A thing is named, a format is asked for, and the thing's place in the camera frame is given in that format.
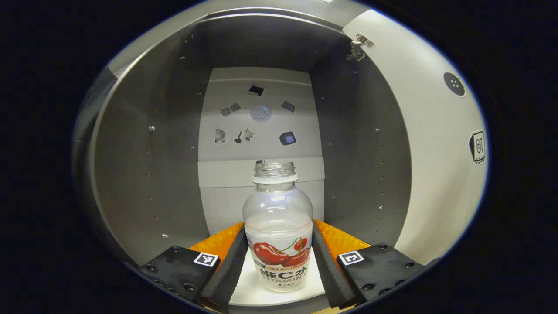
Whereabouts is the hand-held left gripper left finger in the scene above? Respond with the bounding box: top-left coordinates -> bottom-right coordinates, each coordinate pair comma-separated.
139,222 -> 250,314

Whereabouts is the grey cabinet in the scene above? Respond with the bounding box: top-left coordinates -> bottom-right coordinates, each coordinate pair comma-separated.
72,0 -> 413,314

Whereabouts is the white cabinet door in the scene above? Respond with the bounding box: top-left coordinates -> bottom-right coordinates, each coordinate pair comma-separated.
342,9 -> 489,267

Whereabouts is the metal door hinge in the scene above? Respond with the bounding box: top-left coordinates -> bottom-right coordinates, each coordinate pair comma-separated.
347,32 -> 374,62

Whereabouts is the clear plastic bottle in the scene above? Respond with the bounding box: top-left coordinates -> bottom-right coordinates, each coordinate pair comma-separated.
242,160 -> 314,293

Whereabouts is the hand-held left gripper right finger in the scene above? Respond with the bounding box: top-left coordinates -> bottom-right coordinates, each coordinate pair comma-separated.
312,218 -> 426,310

